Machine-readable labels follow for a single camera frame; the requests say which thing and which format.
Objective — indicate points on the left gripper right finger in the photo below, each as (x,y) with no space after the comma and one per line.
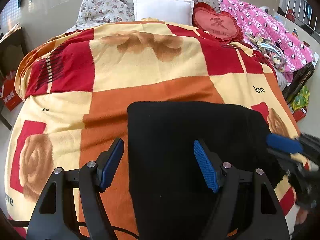
(210,165)

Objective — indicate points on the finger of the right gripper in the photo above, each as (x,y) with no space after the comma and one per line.
(283,144)

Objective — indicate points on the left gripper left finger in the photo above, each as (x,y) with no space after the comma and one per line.
(107,164)

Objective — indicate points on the black pants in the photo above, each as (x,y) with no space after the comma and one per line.
(200,170)

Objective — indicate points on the right hand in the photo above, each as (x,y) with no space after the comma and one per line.
(301,216)

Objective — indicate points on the red orange yellow blanket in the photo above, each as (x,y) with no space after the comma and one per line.
(76,89)

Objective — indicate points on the colourful folded cloth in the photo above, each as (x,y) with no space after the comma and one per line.
(271,51)

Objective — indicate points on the pink patterned quilt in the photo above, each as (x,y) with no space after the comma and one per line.
(253,20)

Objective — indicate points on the red shopping bag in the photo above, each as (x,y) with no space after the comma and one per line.
(8,93)

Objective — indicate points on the red heart cushion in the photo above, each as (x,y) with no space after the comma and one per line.
(222,26)

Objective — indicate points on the metal railing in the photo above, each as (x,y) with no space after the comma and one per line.
(301,13)

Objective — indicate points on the dark wooden desk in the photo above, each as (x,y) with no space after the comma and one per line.
(13,50)

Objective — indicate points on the white pillow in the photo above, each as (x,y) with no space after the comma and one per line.
(175,11)

